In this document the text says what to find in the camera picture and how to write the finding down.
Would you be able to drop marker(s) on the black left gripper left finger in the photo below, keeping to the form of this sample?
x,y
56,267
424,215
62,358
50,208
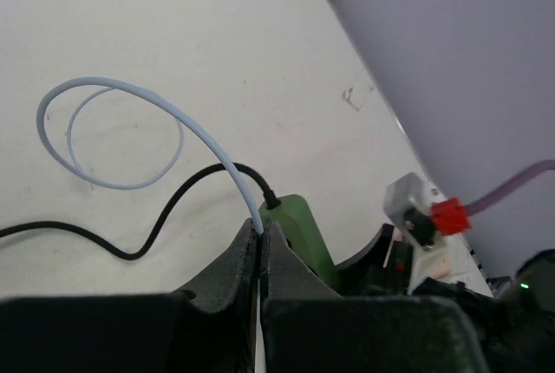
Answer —
x,y
206,325

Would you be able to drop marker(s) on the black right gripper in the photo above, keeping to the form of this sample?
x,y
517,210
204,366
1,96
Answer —
x,y
514,321

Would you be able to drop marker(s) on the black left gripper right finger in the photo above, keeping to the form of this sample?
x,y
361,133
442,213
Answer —
x,y
308,327

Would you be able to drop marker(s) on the pink charger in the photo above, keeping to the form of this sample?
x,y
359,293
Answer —
x,y
442,269

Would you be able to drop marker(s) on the green power strip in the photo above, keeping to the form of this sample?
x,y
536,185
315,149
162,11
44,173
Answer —
x,y
302,234

